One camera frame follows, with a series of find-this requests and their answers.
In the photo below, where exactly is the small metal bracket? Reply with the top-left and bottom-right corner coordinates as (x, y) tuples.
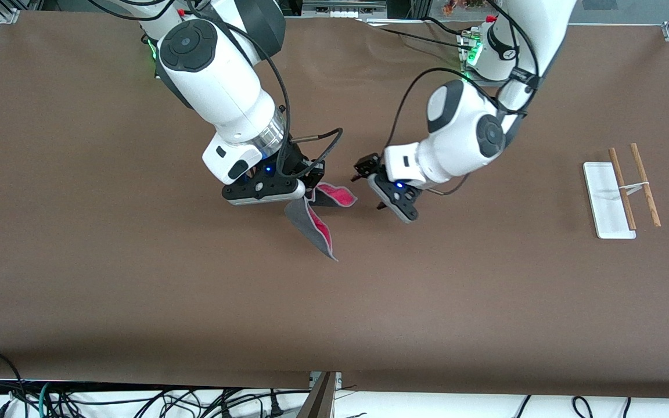
(310, 372), (343, 391)

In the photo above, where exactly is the white rack base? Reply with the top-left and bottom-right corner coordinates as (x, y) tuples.
(583, 161), (637, 240)

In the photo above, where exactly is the wooden rack rod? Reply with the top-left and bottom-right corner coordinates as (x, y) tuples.
(609, 147), (637, 231)

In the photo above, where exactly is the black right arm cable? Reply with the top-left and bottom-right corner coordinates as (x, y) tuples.
(88, 0), (344, 178)

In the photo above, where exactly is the grey and pink towel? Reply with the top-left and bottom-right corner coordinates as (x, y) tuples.
(284, 182), (358, 262)

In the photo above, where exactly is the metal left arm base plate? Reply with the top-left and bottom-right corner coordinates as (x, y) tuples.
(458, 30), (506, 87)

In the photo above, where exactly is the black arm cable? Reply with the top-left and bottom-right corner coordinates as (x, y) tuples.
(386, 0), (541, 196)
(88, 0), (344, 178)

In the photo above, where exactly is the black table cable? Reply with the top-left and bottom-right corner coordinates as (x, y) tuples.
(423, 16), (472, 37)
(376, 28), (466, 52)

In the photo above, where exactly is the white power strip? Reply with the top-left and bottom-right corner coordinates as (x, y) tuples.
(303, 0), (387, 18)

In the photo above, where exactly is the wooden post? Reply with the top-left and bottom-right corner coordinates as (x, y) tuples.
(297, 372), (338, 418)

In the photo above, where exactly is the wooden chopsticks pair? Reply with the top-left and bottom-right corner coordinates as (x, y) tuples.
(630, 143), (662, 228)

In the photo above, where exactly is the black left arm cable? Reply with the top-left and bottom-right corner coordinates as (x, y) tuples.
(386, 0), (541, 196)

